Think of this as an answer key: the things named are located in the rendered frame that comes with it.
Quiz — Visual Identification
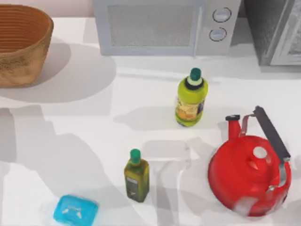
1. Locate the round microwave knob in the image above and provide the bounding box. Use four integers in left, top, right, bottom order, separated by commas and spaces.
212, 7, 232, 23
209, 27, 228, 42

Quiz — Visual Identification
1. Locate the light blue soap box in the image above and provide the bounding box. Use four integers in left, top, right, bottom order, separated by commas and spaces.
53, 194, 99, 226

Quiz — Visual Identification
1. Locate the light green bottle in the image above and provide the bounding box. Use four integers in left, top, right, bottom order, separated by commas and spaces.
174, 67, 209, 128

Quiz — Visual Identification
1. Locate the pale microwave oven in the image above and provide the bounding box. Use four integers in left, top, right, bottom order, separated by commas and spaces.
91, 0, 242, 57

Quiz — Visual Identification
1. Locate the dark olive oil bottle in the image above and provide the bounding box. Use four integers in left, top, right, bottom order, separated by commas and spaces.
124, 148, 150, 203

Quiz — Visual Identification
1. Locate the red kettle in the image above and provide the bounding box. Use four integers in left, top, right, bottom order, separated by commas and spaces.
207, 105, 292, 217

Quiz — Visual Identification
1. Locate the microwave door handle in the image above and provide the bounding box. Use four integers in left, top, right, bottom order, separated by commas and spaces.
193, 6, 203, 57

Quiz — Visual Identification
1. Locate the brown woven basket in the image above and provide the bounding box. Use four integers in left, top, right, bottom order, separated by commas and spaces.
0, 4, 55, 89

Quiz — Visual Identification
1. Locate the microwave oven door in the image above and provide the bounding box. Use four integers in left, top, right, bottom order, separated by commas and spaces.
92, 0, 205, 57

